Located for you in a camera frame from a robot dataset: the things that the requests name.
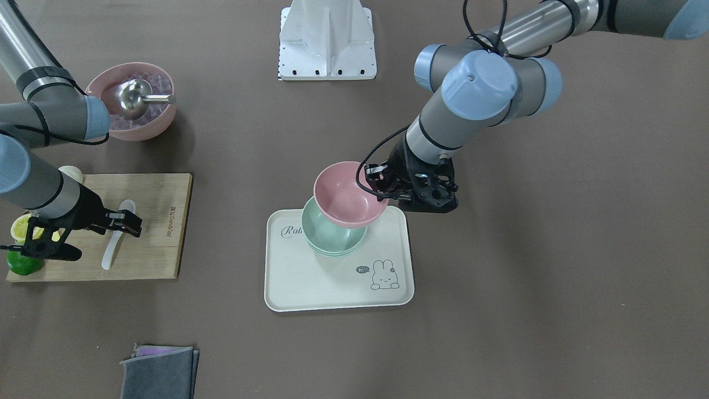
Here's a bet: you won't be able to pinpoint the metal ice scoop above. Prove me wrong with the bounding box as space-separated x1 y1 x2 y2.
114 79 176 120

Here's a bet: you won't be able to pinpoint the cream rabbit tray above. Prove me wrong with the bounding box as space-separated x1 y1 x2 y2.
264 206 415 311

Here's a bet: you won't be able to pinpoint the green stacked bowls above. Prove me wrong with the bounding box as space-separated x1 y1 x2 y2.
301 197 368 257

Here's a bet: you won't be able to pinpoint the grey folded cloth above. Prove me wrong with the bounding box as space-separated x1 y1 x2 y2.
120 345 200 398

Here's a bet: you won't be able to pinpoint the large pink bowl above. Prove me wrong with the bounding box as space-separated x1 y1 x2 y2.
86 62 177 141

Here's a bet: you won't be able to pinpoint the small pink bowl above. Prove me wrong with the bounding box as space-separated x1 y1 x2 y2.
314 161 388 229

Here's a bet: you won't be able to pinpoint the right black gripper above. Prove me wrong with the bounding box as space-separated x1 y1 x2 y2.
20 184 142 261

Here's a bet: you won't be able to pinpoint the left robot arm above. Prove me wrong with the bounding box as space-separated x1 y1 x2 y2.
355 1 708 214

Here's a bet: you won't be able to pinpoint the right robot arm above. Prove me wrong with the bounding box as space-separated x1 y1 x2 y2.
1 1 142 261

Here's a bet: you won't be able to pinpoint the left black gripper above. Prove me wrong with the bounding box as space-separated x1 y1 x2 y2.
363 146 459 213

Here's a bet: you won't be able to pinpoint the bamboo cutting board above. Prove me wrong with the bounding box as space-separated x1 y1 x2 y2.
7 173 193 283

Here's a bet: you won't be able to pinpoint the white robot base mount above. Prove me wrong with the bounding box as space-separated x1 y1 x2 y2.
277 1 378 81

